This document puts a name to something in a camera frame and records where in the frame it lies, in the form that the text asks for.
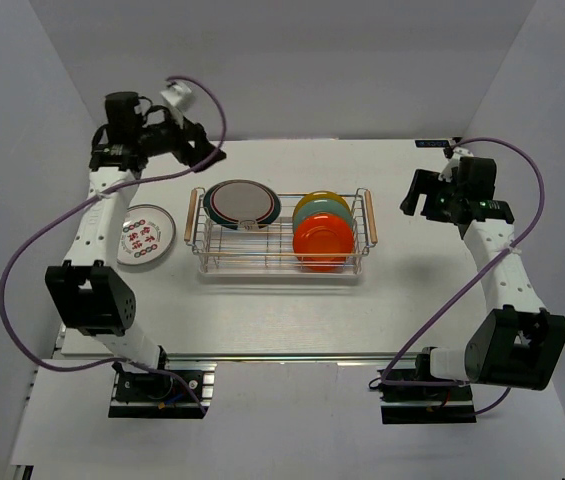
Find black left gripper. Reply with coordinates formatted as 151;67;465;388
135;108;226;173

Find yellow plate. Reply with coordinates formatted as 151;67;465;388
293;190;350;215

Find metal wire dish rack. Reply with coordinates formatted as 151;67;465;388
184;187;378;278

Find right table label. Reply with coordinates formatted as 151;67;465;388
414;139;450;149

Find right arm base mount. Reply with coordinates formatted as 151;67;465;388
368;368;477;425

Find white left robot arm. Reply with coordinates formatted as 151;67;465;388
45;82;225;399

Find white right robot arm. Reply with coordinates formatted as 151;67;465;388
400;156;565;399

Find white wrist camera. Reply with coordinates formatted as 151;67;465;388
160;82;195;127
438;147;473;183

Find teal plate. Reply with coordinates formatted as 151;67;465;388
292;198;354;231

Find green red rimmed plate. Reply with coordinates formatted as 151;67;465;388
202;179;281;231

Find orange plate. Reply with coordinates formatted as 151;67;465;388
293;213;354;273

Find white plate coloured circles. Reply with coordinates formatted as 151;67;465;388
117;204;177;267

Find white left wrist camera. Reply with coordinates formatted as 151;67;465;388
160;82;195;127

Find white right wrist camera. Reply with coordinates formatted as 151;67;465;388
438;147;473;183

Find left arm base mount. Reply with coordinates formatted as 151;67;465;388
108;362;216;420

